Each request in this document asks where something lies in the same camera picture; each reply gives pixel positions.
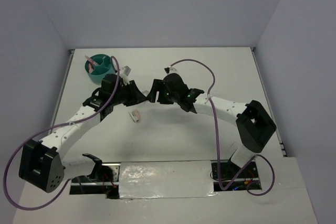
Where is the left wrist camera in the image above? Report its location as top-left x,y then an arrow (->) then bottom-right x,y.
119,66 -> 131,85

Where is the teal round compartment organizer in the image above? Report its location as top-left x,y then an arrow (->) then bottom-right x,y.
85,54 -> 116,85

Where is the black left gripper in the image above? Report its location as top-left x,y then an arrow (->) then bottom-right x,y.
111,79 -> 147,106

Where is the pink capped highlighter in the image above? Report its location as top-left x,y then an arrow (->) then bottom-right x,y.
88,64 -> 94,73

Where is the red pink pen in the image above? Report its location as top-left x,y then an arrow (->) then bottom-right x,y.
85,56 -> 99,66

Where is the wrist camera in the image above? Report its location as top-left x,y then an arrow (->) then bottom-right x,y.
119,66 -> 131,85
164,66 -> 179,75

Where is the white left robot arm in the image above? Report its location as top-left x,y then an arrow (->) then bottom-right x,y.
18,74 -> 147,193

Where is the silver foil tape sheet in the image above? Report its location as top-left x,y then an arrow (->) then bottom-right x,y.
119,161 -> 216,199

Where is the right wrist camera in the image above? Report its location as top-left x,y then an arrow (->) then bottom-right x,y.
164,66 -> 179,75

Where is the pink mini stapler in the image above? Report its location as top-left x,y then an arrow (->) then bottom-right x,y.
129,110 -> 141,123

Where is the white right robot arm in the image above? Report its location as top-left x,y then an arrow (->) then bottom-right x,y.
147,73 -> 277,177

